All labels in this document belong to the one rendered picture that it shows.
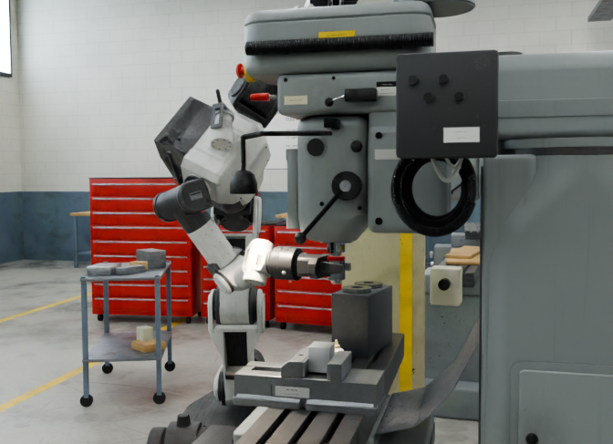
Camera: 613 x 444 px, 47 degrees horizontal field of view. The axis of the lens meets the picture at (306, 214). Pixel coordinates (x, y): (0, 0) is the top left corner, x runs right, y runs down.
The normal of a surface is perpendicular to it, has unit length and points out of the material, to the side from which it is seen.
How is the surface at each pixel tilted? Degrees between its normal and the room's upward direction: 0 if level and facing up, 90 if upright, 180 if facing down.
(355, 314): 90
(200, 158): 58
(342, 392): 90
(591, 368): 88
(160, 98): 90
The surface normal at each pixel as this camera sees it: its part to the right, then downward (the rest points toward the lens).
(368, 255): -0.25, 0.06
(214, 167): -0.03, -0.47
